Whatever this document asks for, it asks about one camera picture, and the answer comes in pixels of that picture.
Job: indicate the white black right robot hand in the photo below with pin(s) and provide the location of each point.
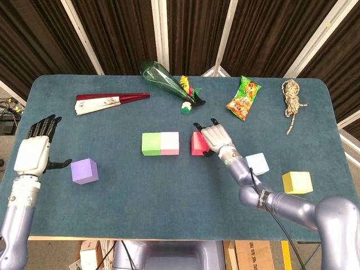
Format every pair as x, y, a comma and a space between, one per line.
216, 137

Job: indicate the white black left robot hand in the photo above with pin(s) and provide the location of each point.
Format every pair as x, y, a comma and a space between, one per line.
32, 156

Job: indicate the red foam cube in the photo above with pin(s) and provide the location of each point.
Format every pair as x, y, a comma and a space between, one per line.
197, 146

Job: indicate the pale pink foam cube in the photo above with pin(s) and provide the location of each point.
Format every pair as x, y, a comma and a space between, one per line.
169, 142

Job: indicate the light blue foam cube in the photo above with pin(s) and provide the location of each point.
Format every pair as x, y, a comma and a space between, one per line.
257, 164

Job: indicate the green foam cube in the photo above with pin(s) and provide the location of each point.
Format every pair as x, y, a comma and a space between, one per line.
151, 143

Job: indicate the lavender robot base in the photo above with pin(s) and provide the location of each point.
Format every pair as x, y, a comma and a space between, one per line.
174, 256

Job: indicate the lavender right robot arm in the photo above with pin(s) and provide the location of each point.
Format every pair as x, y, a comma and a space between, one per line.
295, 208

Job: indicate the lavender left robot arm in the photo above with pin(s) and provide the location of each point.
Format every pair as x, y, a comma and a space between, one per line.
17, 213

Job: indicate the black floor box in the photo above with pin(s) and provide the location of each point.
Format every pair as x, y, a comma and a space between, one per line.
6, 126

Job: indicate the colourful feather shuttlecock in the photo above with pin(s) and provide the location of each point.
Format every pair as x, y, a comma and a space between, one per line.
185, 108

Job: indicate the green orange snack bag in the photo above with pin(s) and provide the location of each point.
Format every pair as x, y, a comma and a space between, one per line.
243, 98

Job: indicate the purple foam cube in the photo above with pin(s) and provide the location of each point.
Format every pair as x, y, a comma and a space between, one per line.
84, 171

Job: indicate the teal table mat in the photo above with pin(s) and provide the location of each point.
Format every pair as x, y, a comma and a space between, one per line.
168, 202

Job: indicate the folded red paper fan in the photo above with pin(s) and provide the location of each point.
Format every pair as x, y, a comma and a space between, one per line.
95, 104

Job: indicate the green transparent bottle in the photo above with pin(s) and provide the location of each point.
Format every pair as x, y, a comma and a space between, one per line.
157, 77

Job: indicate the yellow foam cube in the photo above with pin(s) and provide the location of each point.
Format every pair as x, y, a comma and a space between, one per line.
296, 182

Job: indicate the brown curtain screen panel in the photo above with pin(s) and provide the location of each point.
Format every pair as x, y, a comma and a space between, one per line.
194, 33
33, 42
121, 33
270, 33
346, 56

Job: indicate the white red cardboard box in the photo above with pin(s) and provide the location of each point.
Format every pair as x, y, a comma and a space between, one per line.
88, 256

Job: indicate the brown cardboard box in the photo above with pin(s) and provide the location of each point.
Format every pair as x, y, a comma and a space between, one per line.
254, 256

